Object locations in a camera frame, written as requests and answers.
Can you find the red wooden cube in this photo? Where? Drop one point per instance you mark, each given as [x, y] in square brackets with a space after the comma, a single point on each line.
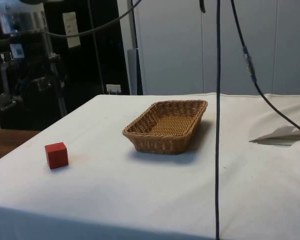
[56, 155]

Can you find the brown wicker basket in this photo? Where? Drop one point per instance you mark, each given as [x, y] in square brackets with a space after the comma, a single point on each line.
[165, 125]

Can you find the pale lockers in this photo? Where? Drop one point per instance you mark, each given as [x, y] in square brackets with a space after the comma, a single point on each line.
[215, 47]

